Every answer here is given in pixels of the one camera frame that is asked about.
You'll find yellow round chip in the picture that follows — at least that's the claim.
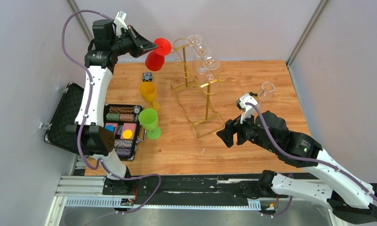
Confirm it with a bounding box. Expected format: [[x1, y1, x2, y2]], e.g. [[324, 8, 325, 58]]
[[122, 129, 133, 139]]

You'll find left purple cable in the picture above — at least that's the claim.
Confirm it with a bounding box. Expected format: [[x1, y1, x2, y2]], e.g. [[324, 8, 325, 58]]
[[61, 9, 162, 214]]

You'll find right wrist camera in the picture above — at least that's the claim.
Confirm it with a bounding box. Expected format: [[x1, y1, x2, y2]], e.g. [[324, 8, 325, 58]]
[[236, 93, 259, 124]]

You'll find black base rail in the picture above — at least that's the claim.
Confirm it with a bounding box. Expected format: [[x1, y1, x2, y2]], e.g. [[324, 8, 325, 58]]
[[60, 173, 302, 210]]

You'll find clear wine glass front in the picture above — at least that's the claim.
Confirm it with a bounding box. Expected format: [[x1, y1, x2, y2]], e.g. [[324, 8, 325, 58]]
[[255, 81, 275, 110]]

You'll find blue round chip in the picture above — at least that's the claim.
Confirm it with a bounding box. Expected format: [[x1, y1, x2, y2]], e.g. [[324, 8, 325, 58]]
[[105, 125, 115, 132]]

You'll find gold wire glass rack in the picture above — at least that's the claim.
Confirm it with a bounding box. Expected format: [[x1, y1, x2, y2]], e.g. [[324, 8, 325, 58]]
[[171, 37, 225, 138]]

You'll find red wine glass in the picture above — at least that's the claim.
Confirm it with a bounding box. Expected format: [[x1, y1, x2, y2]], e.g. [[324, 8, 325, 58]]
[[145, 38, 172, 71]]

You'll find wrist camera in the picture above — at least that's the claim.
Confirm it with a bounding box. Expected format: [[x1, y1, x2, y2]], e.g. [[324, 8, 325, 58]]
[[236, 93, 259, 124], [114, 11, 128, 36]]

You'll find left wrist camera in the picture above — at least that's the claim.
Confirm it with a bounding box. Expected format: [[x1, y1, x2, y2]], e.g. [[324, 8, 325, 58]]
[[114, 11, 128, 36]]

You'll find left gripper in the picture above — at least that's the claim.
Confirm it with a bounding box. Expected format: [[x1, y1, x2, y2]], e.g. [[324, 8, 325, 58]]
[[109, 25, 157, 58]]

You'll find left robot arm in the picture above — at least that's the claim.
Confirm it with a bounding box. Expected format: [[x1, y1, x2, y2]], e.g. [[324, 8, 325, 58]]
[[66, 18, 157, 194]]

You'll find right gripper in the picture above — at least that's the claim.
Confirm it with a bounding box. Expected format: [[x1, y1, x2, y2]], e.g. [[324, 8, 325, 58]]
[[216, 108, 277, 153]]

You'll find green wine glass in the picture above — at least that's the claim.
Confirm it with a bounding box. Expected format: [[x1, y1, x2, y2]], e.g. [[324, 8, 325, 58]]
[[138, 108, 162, 140]]

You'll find clear dealer button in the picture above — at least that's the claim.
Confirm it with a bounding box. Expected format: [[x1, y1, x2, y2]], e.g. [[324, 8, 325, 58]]
[[115, 125, 123, 135]]

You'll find black poker chip case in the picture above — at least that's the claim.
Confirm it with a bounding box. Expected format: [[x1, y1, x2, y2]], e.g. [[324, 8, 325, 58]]
[[44, 82, 143, 161]]

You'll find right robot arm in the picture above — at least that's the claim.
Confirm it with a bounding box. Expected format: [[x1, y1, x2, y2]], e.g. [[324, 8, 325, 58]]
[[217, 111, 377, 225]]

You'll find clear wine glass rearmost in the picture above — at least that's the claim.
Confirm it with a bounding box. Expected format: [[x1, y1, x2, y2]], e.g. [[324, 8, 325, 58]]
[[186, 34, 203, 46]]

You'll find orange wine glass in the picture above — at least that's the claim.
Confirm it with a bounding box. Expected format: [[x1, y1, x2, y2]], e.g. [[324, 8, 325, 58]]
[[139, 81, 160, 111]]

